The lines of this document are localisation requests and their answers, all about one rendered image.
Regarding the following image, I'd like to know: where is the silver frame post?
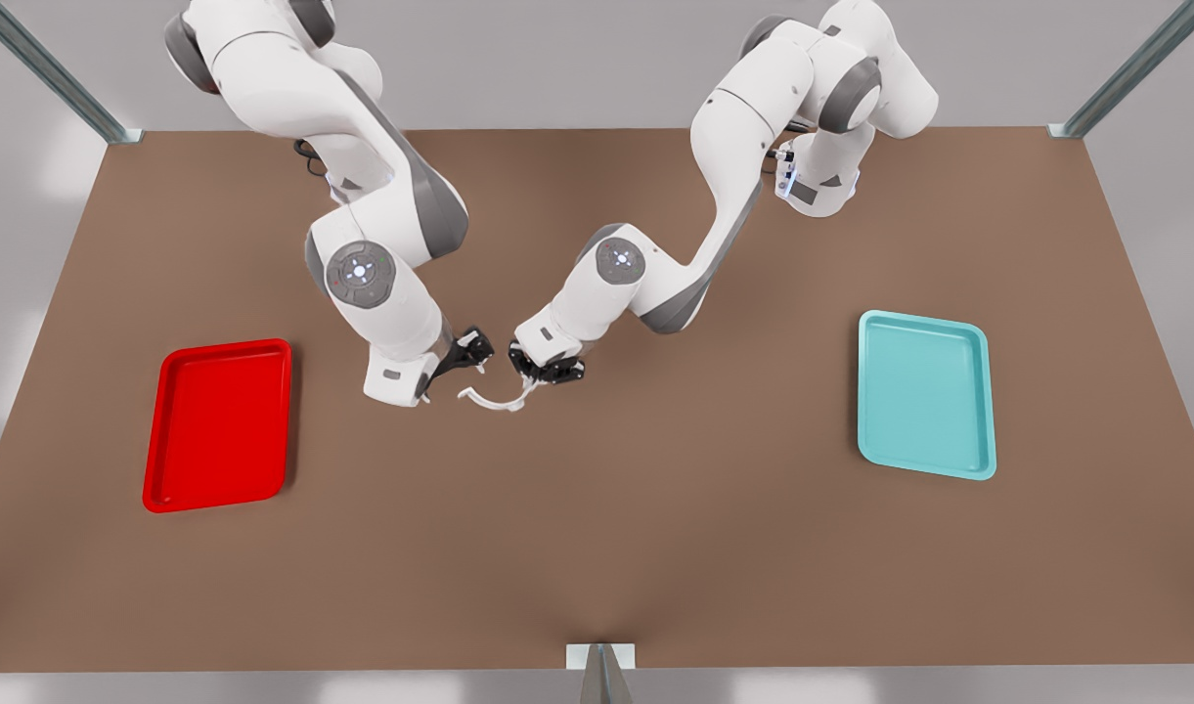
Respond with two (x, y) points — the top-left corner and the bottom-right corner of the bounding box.
(1047, 0), (1194, 140)
(566, 642), (637, 704)
(0, 0), (144, 146)

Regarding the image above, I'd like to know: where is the teal rectangular tray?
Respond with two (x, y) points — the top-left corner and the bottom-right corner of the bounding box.
(858, 310), (997, 481)

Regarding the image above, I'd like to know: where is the black cable loop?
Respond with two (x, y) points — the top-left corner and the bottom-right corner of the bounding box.
(293, 138), (335, 181)

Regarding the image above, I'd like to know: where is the white drainage pipe clamp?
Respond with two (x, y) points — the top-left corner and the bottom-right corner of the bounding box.
(458, 376), (542, 413)

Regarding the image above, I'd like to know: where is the red rectangular tray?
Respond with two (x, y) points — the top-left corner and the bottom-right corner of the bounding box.
(143, 338), (293, 513)

